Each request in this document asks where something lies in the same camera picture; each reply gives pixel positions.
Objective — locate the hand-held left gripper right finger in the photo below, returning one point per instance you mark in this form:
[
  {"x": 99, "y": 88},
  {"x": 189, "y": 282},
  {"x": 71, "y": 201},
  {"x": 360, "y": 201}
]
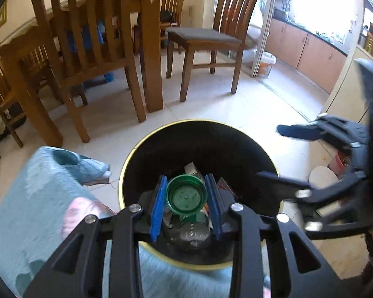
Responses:
[{"x": 213, "y": 208}]

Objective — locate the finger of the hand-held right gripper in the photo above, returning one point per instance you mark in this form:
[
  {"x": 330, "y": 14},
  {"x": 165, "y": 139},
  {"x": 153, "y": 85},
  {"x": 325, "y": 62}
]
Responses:
[
  {"x": 298, "y": 130},
  {"x": 279, "y": 184}
]

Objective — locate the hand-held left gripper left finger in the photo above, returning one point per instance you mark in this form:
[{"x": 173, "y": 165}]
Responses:
[{"x": 158, "y": 208}]

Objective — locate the green round lid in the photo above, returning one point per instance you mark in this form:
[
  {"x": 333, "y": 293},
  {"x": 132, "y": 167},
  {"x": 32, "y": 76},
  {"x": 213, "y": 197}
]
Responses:
[{"x": 186, "y": 195}]

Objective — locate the black bin with gold rim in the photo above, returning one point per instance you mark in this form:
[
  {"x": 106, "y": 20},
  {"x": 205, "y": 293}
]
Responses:
[{"x": 205, "y": 142}]

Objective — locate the black crumpled bag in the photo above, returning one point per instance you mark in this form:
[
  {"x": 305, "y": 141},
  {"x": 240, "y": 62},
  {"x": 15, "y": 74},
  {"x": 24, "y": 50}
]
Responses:
[{"x": 192, "y": 236}]

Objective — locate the white round lid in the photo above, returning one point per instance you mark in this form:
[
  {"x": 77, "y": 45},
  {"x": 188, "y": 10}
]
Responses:
[{"x": 321, "y": 175}]

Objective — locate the red container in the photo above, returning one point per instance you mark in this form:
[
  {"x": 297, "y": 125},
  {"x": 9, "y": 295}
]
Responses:
[{"x": 337, "y": 163}]

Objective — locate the wooden kitchen cabinets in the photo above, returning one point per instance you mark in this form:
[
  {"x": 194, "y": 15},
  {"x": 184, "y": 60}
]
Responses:
[{"x": 314, "y": 52}]

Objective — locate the glass sliding door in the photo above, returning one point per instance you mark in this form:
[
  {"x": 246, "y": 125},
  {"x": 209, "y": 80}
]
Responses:
[{"x": 269, "y": 21}]

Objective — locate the teal printed tablecloth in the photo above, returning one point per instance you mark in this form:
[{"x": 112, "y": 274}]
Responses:
[{"x": 34, "y": 208}]

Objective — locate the wooden chair with grey cushion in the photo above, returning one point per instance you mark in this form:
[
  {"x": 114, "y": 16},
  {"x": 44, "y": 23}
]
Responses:
[{"x": 202, "y": 35}]

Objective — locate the wooden dining table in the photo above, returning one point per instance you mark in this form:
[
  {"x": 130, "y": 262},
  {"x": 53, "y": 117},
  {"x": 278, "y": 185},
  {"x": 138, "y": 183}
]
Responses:
[{"x": 152, "y": 68}]

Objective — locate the blue plastic stool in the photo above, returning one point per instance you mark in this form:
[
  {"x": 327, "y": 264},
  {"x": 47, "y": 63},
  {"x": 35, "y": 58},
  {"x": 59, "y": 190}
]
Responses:
[{"x": 108, "y": 76}]

